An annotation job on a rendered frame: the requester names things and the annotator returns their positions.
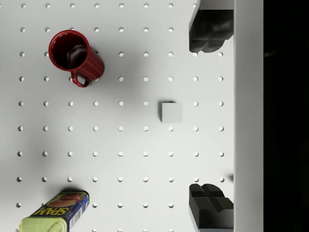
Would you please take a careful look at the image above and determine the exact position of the red mug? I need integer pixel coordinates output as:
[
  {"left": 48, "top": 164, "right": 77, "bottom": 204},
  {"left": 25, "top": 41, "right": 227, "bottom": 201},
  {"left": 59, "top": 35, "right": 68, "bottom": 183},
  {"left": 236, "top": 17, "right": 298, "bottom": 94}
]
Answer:
[{"left": 48, "top": 29, "right": 105, "bottom": 88}]

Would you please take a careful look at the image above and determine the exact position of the flat-sided can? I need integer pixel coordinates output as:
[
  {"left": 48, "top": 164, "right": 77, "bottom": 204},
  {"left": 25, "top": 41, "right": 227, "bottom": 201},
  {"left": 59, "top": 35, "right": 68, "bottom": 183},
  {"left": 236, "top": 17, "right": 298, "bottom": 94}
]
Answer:
[{"left": 18, "top": 190, "right": 90, "bottom": 232}]

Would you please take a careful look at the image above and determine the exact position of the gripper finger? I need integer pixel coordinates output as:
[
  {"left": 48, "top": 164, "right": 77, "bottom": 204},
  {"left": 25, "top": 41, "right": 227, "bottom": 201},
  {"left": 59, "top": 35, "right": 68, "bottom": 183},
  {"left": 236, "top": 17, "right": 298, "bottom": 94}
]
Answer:
[
  {"left": 189, "top": 9, "right": 234, "bottom": 54},
  {"left": 189, "top": 183, "right": 234, "bottom": 229}
]

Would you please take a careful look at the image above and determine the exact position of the grey cube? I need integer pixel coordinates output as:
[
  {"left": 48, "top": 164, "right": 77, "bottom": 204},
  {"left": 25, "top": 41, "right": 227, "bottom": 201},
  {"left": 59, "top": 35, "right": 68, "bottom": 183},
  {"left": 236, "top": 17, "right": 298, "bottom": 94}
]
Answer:
[{"left": 158, "top": 101, "right": 183, "bottom": 124}]

